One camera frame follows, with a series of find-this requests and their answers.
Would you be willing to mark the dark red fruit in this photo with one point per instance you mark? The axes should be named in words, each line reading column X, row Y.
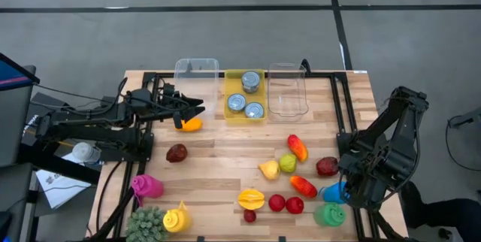
column 176, row 153
column 327, row 166

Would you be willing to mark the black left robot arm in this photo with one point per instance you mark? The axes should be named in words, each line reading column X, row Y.
column 94, row 121

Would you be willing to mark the red orange mango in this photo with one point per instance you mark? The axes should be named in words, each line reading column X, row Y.
column 303, row 186
column 297, row 147

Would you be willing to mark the clear plastic bin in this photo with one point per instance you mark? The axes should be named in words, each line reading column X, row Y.
column 197, row 76
column 287, row 95

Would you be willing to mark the yellow plastic bin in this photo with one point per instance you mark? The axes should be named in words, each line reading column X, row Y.
column 233, row 84

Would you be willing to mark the lime green fruit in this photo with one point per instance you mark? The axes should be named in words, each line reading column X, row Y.
column 288, row 163

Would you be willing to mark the yellow pear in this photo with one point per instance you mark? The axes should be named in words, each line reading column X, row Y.
column 270, row 170

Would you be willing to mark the blue squeeze bottle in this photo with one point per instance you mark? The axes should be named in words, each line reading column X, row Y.
column 330, row 194

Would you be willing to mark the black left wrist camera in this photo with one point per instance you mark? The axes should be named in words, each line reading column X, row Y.
column 140, row 97

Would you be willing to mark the green squeeze bottle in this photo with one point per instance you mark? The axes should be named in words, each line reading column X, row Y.
column 330, row 215

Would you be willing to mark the red apple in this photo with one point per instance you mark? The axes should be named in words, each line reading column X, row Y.
column 277, row 203
column 294, row 205

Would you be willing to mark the black support beam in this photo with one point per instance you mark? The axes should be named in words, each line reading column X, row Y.
column 56, row 163

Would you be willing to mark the black aluminium table frame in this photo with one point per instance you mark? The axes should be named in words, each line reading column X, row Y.
column 159, row 74

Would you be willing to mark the blue-labelled tin can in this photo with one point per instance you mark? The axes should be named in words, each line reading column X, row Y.
column 236, row 103

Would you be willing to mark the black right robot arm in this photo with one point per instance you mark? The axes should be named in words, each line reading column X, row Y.
column 398, row 121

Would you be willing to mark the dark blue monitor screen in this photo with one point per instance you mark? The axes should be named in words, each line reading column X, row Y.
column 11, row 73

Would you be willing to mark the dark red pomegranate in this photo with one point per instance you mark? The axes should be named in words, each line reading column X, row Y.
column 249, row 216

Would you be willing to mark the grey cabinet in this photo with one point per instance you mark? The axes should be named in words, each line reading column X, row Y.
column 15, row 121

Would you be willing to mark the white paper sheet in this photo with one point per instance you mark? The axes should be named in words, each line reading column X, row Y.
column 56, row 189

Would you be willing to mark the green-labelled tin can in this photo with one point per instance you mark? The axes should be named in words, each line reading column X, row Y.
column 250, row 80

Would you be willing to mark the green succulent plant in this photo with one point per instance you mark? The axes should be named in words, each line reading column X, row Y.
column 146, row 225

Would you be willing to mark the silver tin can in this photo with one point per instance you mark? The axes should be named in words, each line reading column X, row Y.
column 254, row 110

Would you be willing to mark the pink squeeze bottle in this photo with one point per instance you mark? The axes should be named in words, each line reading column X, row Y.
column 148, row 186

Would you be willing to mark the yellow starfruit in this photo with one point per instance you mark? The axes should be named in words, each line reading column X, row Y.
column 251, row 199

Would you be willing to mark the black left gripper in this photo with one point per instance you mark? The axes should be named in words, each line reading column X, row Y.
column 165, row 106

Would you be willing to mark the person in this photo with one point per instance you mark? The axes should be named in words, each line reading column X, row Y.
column 443, row 215

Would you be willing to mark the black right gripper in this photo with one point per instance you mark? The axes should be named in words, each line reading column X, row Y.
column 362, row 182

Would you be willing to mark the yellow squeeze bottle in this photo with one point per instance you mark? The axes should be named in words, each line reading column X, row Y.
column 176, row 220

